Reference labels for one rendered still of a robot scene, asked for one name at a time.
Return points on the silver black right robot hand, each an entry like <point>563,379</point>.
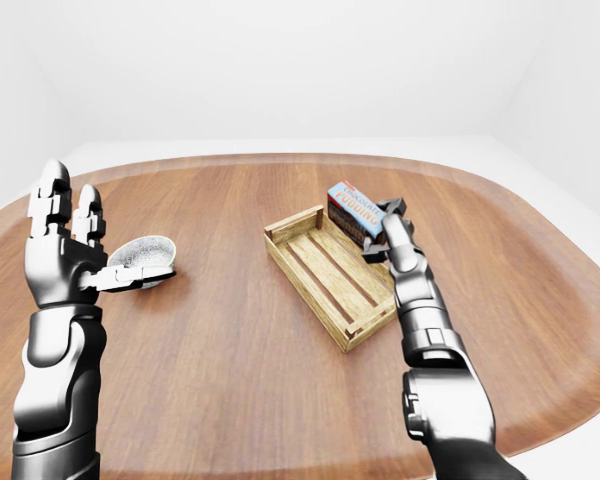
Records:
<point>404,245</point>

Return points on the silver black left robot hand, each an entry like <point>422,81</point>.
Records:
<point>50,265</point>

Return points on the chocolate pudding box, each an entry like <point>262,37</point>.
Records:
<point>356,212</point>

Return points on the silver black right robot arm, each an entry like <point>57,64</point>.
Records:
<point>440,370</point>

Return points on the wooden slat tray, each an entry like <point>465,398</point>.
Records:
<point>330,275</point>

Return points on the speckled grey bowl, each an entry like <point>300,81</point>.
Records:
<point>142,257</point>

